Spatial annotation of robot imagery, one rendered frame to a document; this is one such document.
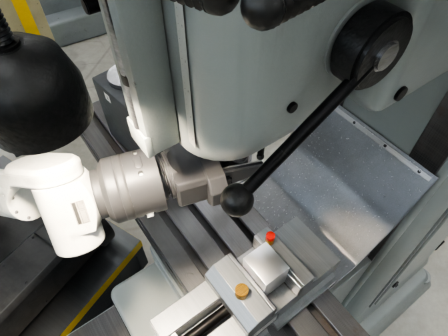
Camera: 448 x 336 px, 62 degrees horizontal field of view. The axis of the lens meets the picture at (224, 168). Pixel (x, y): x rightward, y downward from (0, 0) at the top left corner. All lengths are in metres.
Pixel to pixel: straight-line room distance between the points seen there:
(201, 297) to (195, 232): 0.18
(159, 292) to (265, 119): 0.64
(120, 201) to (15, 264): 0.86
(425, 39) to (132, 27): 0.27
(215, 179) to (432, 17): 0.28
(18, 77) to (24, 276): 1.05
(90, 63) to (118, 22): 2.67
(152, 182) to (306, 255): 0.38
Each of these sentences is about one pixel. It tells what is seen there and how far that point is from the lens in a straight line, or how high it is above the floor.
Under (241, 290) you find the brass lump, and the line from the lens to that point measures 0.63.
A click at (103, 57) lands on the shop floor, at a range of 3.00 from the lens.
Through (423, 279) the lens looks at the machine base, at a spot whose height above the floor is 0.20.
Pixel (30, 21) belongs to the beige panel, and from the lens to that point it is 2.23.
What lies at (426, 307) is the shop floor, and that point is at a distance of 1.93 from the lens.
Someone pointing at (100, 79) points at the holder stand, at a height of 1.10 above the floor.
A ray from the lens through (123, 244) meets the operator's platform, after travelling 1.43.
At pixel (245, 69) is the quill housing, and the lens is 0.29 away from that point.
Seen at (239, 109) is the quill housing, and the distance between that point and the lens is 0.31.
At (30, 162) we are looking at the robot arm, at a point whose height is 1.28.
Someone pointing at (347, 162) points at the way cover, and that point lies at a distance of 0.88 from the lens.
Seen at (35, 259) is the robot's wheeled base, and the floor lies 0.59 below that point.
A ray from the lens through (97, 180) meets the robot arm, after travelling 0.48.
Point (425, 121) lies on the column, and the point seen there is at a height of 1.16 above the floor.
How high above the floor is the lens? 1.64
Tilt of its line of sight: 51 degrees down
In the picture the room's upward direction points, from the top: straight up
